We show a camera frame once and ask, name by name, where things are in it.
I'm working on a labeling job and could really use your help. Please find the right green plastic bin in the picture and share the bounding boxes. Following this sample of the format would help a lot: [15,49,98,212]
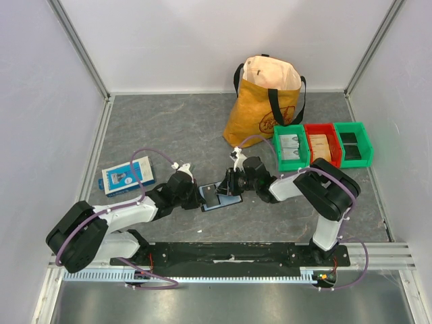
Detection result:
[333,122,374,168]

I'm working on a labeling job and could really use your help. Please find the blue white card box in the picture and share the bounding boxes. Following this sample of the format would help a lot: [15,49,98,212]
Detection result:
[98,157,156,197]

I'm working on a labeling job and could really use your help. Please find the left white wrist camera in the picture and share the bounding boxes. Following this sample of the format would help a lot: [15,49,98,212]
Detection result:
[171,162,193,178]

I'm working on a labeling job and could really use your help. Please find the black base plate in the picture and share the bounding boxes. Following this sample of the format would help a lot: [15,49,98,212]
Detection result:
[128,242,350,270]

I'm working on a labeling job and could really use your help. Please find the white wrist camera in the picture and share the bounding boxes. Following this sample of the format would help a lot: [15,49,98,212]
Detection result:
[229,146,247,172]
[171,162,193,178]

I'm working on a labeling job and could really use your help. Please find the green plastic bin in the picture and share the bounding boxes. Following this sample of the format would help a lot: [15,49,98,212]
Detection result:
[273,125,311,173]
[333,122,374,168]

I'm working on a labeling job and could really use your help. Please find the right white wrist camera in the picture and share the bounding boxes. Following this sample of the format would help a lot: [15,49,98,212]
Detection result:
[229,146,247,172]

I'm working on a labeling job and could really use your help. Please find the black cards stack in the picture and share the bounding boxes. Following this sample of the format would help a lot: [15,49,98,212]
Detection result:
[340,132,361,161]

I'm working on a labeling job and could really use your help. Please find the left green plastic bin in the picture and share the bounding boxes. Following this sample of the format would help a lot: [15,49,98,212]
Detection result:
[273,125,311,173]

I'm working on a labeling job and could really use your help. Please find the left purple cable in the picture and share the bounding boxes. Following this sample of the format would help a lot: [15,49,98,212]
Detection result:
[55,148,180,291]

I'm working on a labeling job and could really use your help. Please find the yellow tote bag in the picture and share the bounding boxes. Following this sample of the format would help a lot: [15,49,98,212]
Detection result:
[223,54,306,147]

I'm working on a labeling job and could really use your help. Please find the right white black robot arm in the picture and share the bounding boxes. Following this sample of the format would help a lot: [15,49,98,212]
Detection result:
[215,157,361,266]

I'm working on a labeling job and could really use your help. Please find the slotted cable duct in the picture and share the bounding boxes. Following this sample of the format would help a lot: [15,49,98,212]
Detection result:
[62,268,323,284]

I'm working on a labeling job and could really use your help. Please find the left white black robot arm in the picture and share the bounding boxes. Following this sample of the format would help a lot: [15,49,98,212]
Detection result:
[46,171,206,273]

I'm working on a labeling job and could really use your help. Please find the gold cards stack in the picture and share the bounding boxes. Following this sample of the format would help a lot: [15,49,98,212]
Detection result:
[309,134,331,162]

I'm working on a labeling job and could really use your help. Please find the red plastic bin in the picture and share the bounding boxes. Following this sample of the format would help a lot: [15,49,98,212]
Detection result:
[304,124,342,167]

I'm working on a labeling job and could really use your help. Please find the silver cards stack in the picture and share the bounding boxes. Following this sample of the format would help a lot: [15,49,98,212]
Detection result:
[279,134,300,160]

